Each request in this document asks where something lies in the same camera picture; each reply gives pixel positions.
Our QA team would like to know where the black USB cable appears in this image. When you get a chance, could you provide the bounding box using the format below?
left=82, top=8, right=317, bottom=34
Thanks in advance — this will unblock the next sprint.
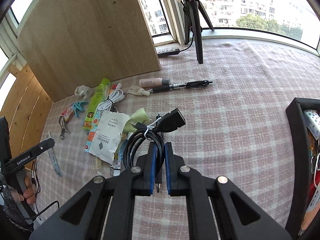
left=122, top=108, right=187, bottom=186

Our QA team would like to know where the clear plastic packet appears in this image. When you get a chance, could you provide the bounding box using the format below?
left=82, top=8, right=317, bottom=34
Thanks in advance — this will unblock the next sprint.
left=45, top=129, right=63, bottom=178

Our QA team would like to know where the white paper sachet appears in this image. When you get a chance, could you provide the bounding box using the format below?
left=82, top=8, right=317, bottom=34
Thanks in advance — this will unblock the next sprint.
left=89, top=111, right=130, bottom=164

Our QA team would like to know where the green tube with orange end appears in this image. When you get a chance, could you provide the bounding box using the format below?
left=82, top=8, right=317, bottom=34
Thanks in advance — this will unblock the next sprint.
left=82, top=78, right=111, bottom=131

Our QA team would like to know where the left hand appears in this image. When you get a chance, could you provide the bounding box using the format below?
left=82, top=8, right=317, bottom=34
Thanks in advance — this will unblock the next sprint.
left=10, top=176, right=36, bottom=205

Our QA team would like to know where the light green cleaning cloth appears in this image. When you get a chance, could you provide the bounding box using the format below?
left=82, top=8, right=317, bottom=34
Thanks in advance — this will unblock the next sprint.
left=123, top=108, right=151, bottom=134

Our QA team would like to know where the metal nail clipper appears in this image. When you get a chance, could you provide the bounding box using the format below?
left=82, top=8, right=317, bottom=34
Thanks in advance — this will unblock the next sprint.
left=59, top=116, right=70, bottom=140

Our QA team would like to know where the orange teal snack packet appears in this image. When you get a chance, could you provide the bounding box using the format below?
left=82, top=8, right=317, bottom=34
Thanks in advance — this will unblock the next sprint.
left=85, top=111, right=102, bottom=153

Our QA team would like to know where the pink plaid tablecloth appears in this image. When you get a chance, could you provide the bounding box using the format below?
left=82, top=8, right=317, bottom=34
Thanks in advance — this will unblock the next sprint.
left=37, top=40, right=319, bottom=239

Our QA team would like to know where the small beige tag bottle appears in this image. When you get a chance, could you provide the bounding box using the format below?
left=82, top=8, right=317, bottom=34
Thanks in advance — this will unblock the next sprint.
left=127, top=86, right=150, bottom=96

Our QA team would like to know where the red white coffee sachet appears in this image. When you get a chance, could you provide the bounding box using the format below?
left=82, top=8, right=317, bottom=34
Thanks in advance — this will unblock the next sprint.
left=61, top=103, right=74, bottom=121

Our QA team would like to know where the pink cosmetic tube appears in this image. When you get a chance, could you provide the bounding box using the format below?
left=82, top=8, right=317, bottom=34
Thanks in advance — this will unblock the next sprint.
left=139, top=78, right=171, bottom=88

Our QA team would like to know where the black car charger pen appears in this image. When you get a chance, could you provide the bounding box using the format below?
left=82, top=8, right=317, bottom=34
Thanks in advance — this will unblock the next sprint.
left=148, top=80, right=213, bottom=93

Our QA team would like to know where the teal plastic clip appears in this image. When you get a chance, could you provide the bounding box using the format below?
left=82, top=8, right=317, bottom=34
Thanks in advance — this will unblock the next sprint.
left=72, top=101, right=88, bottom=118

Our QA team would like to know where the white stuffed toy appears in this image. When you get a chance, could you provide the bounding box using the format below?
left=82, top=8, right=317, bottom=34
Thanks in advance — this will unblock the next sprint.
left=74, top=85, right=93, bottom=100

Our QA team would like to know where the black storage tray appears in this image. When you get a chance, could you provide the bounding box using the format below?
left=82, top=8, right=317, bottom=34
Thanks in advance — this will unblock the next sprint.
left=285, top=98, right=319, bottom=239

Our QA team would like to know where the white polka dot box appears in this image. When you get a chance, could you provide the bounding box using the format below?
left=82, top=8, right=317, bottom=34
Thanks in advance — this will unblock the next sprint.
left=303, top=109, right=320, bottom=140

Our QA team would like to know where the wooden board panel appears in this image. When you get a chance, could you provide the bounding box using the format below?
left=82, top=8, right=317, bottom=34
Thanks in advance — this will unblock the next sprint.
left=17, top=0, right=161, bottom=101

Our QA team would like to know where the black tripod stand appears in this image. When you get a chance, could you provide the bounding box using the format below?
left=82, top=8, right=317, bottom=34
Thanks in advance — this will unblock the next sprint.
left=181, top=0, right=214, bottom=64

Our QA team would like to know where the white coiled USB cable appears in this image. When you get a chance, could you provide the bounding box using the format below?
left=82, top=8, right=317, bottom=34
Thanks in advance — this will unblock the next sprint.
left=96, top=88, right=126, bottom=116

